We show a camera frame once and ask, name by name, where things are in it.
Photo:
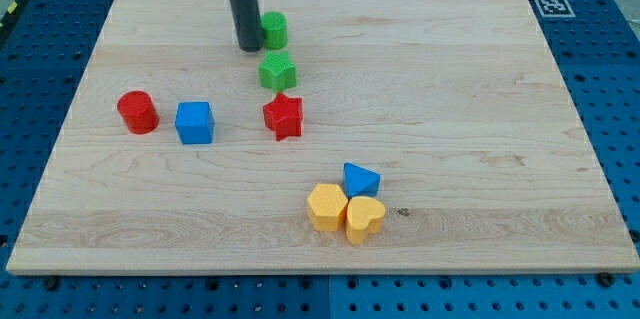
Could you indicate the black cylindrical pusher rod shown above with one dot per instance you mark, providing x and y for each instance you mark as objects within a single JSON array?
[{"x": 246, "y": 17}]

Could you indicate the green star block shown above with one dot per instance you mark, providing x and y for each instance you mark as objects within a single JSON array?
[{"x": 277, "y": 71}]

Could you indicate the red star block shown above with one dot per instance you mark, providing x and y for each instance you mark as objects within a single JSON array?
[{"x": 284, "y": 116}]

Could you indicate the green cylinder block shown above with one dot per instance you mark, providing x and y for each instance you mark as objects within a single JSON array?
[{"x": 274, "y": 26}]

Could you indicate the blue cube block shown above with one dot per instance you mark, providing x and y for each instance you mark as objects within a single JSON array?
[{"x": 194, "y": 123}]

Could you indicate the red cylinder block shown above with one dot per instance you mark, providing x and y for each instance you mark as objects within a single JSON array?
[{"x": 138, "y": 112}]

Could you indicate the light wooden board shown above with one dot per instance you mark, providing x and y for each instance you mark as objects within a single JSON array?
[{"x": 458, "y": 105}]

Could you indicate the blue triangle block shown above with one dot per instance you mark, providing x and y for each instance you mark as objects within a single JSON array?
[{"x": 359, "y": 181}]

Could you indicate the yellow hexagon block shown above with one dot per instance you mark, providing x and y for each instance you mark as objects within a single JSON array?
[{"x": 326, "y": 207}]

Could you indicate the yellow heart block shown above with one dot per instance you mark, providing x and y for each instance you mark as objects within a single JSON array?
[{"x": 365, "y": 216}]

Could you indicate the white fiducial marker tag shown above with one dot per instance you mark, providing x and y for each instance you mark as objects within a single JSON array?
[{"x": 554, "y": 8}]

